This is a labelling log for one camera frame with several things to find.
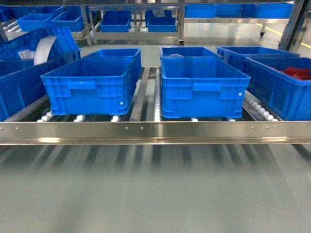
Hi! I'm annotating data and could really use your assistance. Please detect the steel shelf rack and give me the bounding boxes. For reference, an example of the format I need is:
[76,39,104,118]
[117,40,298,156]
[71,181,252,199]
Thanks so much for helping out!
[0,0,311,146]

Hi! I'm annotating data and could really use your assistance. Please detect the red parts in bin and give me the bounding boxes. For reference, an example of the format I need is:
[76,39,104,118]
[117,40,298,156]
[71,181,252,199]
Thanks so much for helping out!
[282,67,311,81]

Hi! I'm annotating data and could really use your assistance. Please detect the blue bin front middle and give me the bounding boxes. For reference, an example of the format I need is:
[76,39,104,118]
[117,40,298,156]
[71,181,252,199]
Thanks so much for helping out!
[161,57,251,118]

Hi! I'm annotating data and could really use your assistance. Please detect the blue bin front left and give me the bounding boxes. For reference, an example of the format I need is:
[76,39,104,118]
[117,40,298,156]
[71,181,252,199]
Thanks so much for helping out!
[41,57,142,116]

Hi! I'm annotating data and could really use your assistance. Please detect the blue bin behind left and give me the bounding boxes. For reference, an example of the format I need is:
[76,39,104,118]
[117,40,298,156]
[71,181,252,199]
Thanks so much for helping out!
[84,48,142,82]

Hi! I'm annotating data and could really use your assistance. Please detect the blue bin behind middle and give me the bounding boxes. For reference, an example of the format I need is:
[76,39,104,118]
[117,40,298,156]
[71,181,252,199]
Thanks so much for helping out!
[159,46,222,59]

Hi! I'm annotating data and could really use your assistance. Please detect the blue bin behind right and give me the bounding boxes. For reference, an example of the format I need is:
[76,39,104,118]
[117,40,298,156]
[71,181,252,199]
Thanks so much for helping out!
[217,46,300,71]

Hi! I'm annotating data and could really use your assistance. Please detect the blue bin front right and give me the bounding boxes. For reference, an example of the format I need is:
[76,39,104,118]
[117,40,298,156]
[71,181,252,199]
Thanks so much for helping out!
[244,57,311,121]

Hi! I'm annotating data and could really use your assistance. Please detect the curved grey sheet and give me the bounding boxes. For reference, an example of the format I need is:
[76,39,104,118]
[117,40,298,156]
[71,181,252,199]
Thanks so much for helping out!
[34,36,57,66]

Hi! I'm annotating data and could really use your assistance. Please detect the blue bin far left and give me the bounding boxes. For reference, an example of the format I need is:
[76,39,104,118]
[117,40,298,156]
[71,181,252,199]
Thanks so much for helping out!
[0,50,81,121]

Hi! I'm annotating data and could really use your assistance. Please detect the tilted blue bin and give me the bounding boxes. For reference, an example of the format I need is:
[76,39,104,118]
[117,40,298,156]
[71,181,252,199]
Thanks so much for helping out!
[0,28,80,61]

